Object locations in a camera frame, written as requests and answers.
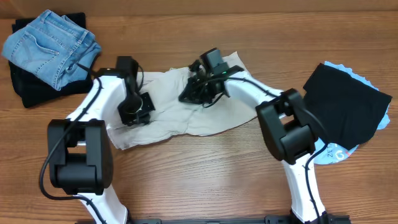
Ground beige khaki shorts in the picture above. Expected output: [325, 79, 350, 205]
[108, 67, 256, 150]

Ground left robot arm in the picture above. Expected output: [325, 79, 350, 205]
[39, 56, 155, 223]

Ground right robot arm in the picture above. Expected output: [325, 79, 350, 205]
[178, 48, 329, 223]

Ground folded blue denim jeans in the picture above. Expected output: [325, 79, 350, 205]
[2, 9, 101, 91]

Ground folded black garment left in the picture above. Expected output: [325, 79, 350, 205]
[8, 12, 93, 108]

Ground light blue printed shirt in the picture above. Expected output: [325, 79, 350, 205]
[314, 61, 390, 165]

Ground black garment right pile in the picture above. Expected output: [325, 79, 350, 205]
[303, 63, 392, 150]

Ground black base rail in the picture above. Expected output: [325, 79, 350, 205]
[74, 214, 352, 224]

